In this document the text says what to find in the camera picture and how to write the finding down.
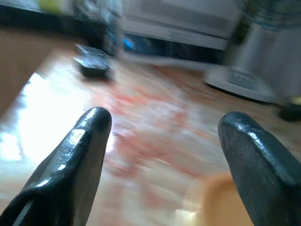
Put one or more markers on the round container with tan lid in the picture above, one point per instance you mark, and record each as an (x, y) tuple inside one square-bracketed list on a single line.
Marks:
[(218, 202)]

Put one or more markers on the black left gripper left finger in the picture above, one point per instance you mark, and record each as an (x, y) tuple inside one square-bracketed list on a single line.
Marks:
[(70, 169)]

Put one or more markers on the white appliance housing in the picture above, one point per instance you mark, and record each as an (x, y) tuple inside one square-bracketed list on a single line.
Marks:
[(178, 21)]

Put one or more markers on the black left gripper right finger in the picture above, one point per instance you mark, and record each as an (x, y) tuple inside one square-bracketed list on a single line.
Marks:
[(261, 169)]

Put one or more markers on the black remote control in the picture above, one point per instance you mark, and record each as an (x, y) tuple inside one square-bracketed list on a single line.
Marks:
[(92, 64)]

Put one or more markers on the black furniture top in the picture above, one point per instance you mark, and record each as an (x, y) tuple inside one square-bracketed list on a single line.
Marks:
[(47, 21)]

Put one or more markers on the white pedestal fan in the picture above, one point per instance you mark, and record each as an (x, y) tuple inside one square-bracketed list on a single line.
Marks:
[(247, 77)]

